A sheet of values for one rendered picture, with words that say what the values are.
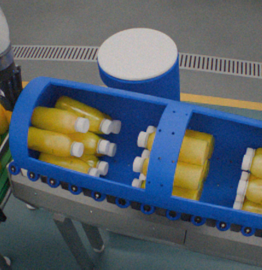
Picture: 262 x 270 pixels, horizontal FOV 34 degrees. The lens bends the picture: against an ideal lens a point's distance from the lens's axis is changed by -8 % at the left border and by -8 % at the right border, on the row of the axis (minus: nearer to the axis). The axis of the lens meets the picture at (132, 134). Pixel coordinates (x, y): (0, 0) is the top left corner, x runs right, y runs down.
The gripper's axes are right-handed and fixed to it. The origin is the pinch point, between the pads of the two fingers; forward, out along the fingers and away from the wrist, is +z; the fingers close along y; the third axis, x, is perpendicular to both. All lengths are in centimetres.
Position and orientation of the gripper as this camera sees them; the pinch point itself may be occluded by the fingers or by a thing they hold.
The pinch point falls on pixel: (18, 111)
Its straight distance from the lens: 132.4
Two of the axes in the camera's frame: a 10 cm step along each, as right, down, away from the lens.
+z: 0.9, 6.1, 7.9
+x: 9.4, 2.2, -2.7
